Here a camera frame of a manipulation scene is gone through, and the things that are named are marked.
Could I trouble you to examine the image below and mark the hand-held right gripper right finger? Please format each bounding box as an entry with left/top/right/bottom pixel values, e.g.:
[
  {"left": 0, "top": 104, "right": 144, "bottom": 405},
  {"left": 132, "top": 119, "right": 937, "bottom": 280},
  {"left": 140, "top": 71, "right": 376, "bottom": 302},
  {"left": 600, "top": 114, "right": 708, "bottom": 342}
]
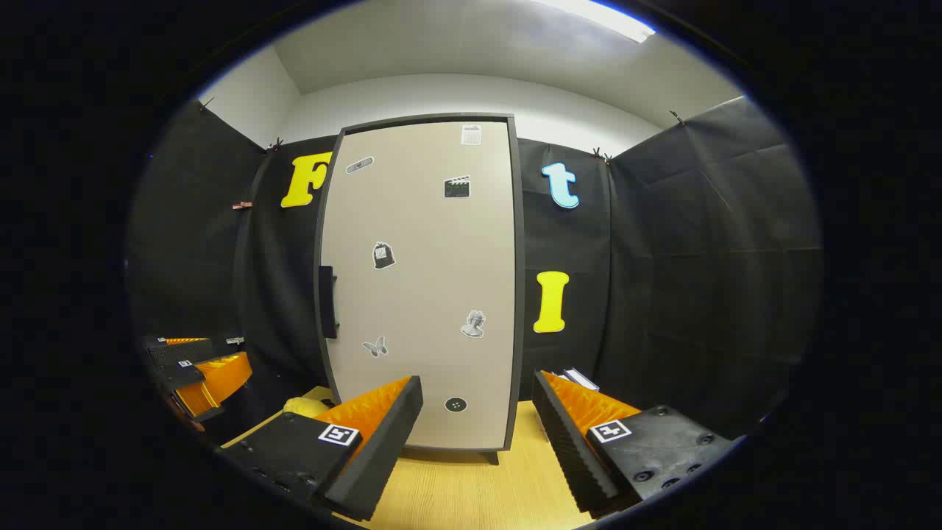
[{"left": 531, "top": 370, "right": 737, "bottom": 516}]

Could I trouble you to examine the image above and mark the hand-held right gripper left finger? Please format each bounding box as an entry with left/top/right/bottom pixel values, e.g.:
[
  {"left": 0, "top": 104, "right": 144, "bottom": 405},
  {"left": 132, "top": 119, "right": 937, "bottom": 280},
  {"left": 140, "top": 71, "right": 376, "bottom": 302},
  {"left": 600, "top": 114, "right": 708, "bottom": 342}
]
[{"left": 221, "top": 375, "right": 425, "bottom": 522}]

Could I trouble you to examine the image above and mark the black door handle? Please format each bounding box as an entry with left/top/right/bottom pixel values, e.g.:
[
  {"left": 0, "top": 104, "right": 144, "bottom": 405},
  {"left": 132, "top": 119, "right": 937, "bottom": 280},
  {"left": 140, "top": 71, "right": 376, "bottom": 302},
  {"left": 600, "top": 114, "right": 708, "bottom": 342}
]
[{"left": 318, "top": 265, "right": 339, "bottom": 339}]

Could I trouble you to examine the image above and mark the beige cabinet door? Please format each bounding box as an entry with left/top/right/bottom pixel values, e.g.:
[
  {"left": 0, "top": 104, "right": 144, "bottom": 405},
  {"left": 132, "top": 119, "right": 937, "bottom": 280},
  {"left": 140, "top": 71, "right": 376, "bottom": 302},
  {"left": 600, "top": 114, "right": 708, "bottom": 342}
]
[{"left": 320, "top": 120, "right": 516, "bottom": 450}]

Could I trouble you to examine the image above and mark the dark grey cabinet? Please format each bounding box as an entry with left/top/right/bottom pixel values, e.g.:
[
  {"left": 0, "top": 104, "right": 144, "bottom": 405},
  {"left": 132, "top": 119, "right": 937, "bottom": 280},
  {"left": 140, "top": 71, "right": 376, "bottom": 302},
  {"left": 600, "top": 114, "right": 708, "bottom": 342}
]
[{"left": 314, "top": 112, "right": 527, "bottom": 466}]

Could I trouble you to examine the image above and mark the yellow sponge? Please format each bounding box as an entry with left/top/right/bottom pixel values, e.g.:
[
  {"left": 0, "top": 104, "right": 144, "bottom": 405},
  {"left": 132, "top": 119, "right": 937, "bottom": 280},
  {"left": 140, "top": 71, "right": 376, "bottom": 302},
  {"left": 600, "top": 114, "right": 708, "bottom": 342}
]
[{"left": 283, "top": 396, "right": 336, "bottom": 420}]

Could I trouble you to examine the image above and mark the black backdrop cloth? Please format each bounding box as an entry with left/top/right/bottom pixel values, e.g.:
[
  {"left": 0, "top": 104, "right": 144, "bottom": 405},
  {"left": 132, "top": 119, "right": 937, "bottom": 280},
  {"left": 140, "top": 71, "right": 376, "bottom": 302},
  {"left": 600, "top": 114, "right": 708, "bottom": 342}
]
[{"left": 127, "top": 96, "right": 824, "bottom": 442}]

